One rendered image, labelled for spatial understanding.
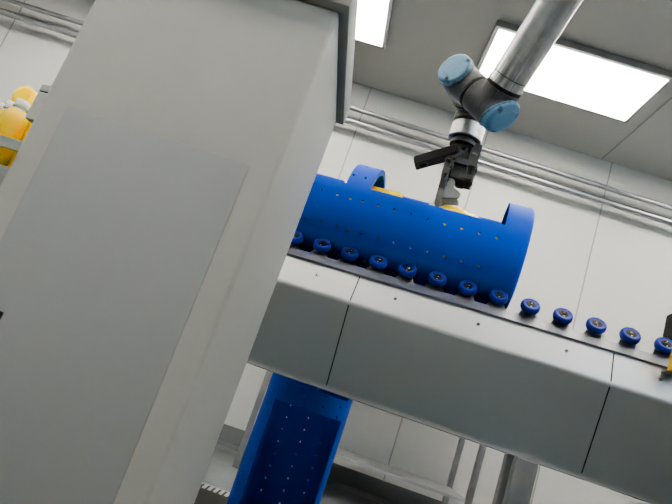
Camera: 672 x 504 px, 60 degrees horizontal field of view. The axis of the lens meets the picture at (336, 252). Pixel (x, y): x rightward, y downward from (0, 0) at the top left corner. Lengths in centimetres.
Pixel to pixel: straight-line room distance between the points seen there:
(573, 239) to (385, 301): 419
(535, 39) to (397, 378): 82
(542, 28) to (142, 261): 103
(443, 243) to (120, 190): 90
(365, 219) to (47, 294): 91
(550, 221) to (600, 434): 413
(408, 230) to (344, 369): 37
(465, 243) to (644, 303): 427
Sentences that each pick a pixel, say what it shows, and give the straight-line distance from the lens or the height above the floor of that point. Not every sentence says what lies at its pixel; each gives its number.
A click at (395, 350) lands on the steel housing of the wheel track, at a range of 138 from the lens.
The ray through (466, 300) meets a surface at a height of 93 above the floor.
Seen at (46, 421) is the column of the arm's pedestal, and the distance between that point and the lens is 69.
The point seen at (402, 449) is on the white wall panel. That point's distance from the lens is 493.
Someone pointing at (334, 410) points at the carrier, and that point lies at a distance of 190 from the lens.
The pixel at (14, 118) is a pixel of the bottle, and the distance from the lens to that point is 187.
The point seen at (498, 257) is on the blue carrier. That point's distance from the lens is 143.
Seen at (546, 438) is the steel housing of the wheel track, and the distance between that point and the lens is 143.
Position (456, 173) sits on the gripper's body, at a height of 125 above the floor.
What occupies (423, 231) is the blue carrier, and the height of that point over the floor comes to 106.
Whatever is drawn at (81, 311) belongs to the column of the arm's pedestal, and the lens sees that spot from 69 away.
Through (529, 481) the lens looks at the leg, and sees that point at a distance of 142.
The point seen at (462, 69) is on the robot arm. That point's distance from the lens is 152.
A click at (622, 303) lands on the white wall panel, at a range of 553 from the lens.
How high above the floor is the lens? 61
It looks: 14 degrees up
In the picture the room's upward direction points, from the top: 19 degrees clockwise
